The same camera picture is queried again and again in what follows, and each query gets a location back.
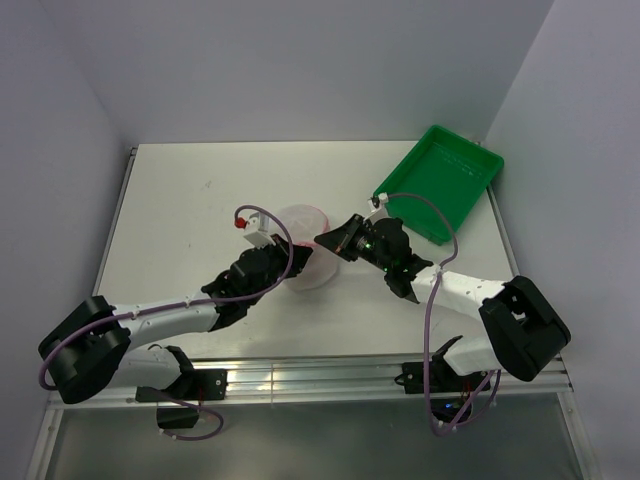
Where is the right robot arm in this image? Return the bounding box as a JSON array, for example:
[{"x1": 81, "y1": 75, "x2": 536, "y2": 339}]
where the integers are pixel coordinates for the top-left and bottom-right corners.
[{"x1": 315, "y1": 214, "x2": 571, "y2": 390}]

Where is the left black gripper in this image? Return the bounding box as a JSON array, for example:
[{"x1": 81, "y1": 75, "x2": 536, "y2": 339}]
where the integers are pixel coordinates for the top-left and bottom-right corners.
[{"x1": 245, "y1": 233, "x2": 312, "y2": 305}]

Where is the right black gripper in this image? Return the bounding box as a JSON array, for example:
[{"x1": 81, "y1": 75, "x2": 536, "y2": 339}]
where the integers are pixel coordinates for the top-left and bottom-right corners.
[{"x1": 315, "y1": 214, "x2": 391, "y2": 273}]

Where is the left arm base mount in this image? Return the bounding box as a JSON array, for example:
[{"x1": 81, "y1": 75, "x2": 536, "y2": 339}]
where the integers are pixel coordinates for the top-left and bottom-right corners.
[{"x1": 135, "y1": 369, "x2": 227, "y2": 441}]

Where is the aluminium mounting rail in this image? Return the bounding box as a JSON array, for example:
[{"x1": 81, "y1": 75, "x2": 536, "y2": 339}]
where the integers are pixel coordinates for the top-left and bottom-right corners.
[{"x1": 46, "y1": 355, "x2": 573, "y2": 409}]

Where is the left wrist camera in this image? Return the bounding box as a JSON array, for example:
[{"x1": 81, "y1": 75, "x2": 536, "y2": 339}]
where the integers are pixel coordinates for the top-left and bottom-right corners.
[{"x1": 234, "y1": 212, "x2": 275, "y2": 248}]

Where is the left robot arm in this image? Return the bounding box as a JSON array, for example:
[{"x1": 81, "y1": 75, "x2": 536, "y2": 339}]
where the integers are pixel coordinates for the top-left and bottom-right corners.
[{"x1": 38, "y1": 235, "x2": 313, "y2": 404}]

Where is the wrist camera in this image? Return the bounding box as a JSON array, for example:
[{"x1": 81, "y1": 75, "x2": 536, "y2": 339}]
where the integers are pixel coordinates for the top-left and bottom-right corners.
[
  {"x1": 365, "y1": 192, "x2": 389, "y2": 223},
  {"x1": 234, "y1": 212, "x2": 275, "y2": 248}
]

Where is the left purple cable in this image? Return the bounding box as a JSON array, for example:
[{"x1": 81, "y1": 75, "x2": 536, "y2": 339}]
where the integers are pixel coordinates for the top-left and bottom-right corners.
[{"x1": 38, "y1": 204, "x2": 296, "y2": 444}]

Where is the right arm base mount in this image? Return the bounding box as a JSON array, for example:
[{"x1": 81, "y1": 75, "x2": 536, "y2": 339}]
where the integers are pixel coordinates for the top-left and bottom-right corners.
[{"x1": 399, "y1": 359, "x2": 494, "y2": 426}]

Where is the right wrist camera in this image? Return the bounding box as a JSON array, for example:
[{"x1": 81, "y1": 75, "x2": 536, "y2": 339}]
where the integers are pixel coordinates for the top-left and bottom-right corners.
[{"x1": 365, "y1": 192, "x2": 389, "y2": 223}]

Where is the green plastic tray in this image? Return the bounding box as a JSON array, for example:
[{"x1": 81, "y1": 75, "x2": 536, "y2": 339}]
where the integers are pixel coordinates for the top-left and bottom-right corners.
[{"x1": 374, "y1": 125, "x2": 504, "y2": 245}]

